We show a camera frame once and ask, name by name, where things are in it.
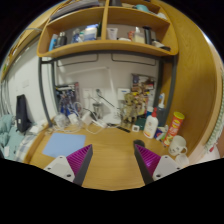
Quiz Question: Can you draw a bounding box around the teal blanket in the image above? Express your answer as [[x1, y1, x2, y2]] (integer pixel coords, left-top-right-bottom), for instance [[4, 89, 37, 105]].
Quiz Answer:
[[0, 114, 17, 160]]

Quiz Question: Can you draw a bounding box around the dark blue spray bottle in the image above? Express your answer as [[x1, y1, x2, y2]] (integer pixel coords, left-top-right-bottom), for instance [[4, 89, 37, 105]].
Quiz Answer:
[[157, 93, 165, 126]]

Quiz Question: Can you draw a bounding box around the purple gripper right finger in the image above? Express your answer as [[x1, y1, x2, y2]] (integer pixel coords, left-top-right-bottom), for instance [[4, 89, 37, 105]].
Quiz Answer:
[[133, 140, 180, 185]]

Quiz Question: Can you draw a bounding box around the white lotion bottle red cap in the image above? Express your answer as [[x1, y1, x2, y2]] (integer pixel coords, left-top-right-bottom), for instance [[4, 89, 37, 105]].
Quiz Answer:
[[143, 108, 158, 139]]

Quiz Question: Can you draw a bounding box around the wooden wall shelf unit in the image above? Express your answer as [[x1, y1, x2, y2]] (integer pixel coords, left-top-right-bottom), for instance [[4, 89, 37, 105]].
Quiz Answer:
[[36, 0, 180, 59]]

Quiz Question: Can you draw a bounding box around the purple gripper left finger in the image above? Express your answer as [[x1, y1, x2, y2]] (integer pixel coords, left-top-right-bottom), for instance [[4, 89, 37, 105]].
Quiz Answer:
[[44, 145, 93, 186]]

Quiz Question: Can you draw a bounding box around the red chips can yellow lid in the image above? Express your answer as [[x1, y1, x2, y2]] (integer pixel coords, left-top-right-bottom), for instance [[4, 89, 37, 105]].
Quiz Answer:
[[163, 112, 185, 147]]

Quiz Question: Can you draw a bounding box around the blue mouse pad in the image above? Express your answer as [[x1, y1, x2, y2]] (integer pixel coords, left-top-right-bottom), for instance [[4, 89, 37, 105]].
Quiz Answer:
[[42, 133, 86, 158]]

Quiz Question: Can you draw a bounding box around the golden figurine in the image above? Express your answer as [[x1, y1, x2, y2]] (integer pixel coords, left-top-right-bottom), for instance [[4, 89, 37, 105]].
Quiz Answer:
[[122, 93, 137, 126]]

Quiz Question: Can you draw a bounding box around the black bottle on shelf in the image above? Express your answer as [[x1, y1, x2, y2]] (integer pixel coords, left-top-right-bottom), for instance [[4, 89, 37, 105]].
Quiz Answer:
[[143, 26, 152, 45]]

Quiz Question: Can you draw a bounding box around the white ceramic mug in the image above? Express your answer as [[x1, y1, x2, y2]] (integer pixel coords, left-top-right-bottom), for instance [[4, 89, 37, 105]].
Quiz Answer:
[[168, 135, 188, 156]]

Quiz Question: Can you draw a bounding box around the white tube on shelf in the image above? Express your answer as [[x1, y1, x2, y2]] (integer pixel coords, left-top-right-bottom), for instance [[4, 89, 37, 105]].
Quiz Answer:
[[107, 28, 118, 40]]

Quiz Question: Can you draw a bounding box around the small white clock cube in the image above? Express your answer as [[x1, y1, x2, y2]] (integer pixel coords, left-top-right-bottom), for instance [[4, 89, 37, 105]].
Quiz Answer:
[[132, 125, 140, 132]]

